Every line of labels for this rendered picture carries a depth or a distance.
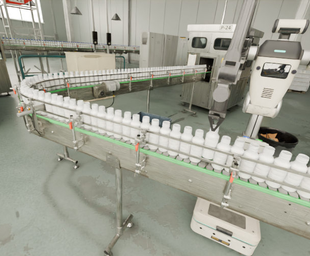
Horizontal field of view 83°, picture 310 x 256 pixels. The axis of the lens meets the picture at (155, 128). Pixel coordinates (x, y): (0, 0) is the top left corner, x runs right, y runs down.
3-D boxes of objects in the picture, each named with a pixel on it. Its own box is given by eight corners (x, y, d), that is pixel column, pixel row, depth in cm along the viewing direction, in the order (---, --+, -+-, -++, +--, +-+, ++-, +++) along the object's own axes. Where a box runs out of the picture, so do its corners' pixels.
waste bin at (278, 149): (240, 180, 229) (256, 136, 202) (241, 161, 267) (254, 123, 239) (280, 192, 213) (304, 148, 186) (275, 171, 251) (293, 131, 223)
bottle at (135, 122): (128, 143, 99) (129, 116, 92) (131, 138, 105) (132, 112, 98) (138, 145, 99) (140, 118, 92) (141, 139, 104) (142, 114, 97)
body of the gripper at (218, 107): (208, 114, 74) (212, 97, 71) (211, 108, 83) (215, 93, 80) (224, 118, 72) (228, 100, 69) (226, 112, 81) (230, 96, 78)
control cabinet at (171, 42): (165, 81, 821) (169, 34, 738) (173, 83, 791) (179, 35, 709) (153, 82, 765) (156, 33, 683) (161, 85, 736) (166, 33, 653)
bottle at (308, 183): (300, 198, 71) (319, 165, 64) (291, 187, 76) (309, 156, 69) (316, 200, 70) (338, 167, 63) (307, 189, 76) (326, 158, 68)
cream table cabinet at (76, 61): (104, 92, 565) (102, 52, 515) (116, 96, 529) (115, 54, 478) (70, 97, 490) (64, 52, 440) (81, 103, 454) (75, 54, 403)
